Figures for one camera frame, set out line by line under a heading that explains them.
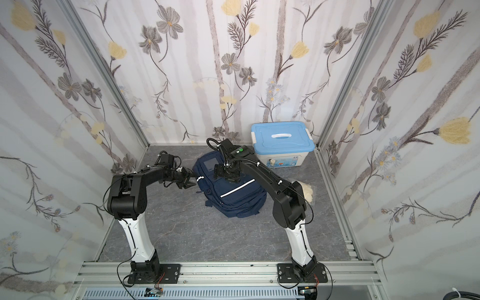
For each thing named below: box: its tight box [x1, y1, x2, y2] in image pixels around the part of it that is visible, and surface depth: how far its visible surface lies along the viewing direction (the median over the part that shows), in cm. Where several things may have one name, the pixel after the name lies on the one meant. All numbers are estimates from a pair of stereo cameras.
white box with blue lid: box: [251, 121, 315, 169], surface depth 104 cm
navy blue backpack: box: [192, 151, 268, 219], surface depth 96 cm
